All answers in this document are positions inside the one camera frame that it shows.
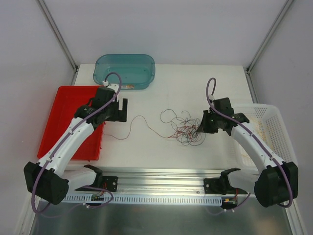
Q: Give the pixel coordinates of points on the left aluminium frame post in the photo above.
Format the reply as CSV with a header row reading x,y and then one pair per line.
x,y
53,26

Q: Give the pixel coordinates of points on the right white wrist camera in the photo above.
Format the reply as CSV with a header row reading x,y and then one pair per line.
x,y
210,100

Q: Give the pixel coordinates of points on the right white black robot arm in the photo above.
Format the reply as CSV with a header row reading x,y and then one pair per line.
x,y
276,180

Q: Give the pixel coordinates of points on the red plastic tray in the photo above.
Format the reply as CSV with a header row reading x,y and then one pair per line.
x,y
67,100

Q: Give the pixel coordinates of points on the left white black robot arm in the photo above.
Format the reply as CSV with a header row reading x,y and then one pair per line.
x,y
47,178

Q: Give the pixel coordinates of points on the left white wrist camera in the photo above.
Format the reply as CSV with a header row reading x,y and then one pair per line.
x,y
115,87

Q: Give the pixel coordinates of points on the aluminium frame post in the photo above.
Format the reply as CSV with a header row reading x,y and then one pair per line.
x,y
53,26
276,23

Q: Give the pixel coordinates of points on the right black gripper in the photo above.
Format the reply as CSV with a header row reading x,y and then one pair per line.
x,y
208,121

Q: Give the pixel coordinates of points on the right aluminium frame post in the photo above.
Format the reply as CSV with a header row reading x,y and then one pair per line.
x,y
276,23

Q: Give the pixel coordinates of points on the white perforated plastic basket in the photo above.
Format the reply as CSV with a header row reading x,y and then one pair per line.
x,y
267,121

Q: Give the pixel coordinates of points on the teal plastic tub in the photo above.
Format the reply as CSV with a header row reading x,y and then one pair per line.
x,y
136,70

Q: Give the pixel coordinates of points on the white slotted cable duct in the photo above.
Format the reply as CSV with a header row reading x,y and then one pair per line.
x,y
144,199

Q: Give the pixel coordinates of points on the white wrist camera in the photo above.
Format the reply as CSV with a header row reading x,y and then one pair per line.
x,y
115,87
210,100

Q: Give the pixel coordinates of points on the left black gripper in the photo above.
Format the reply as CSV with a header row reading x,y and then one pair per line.
x,y
119,110

